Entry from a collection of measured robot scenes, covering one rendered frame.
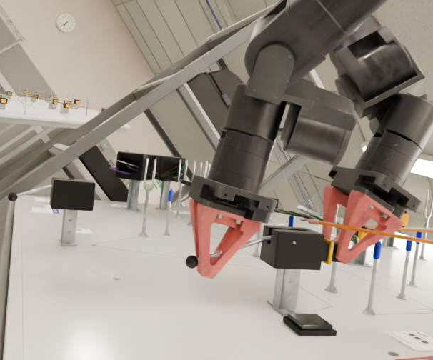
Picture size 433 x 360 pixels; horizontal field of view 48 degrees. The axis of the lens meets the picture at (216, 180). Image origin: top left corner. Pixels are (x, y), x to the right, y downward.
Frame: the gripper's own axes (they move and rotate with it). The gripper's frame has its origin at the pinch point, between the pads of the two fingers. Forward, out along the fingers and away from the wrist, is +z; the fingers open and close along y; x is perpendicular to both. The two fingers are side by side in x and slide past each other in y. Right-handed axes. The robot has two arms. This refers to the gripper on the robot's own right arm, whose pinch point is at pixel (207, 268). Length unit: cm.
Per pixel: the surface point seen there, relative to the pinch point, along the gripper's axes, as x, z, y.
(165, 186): -10, -3, 79
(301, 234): -8.4, -6.4, -2.1
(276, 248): -6.1, -4.2, -2.1
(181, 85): -9, -33, 95
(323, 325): -10.4, 1.2, -7.8
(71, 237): 12.6, 6.0, 28.3
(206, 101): -20, -32, 104
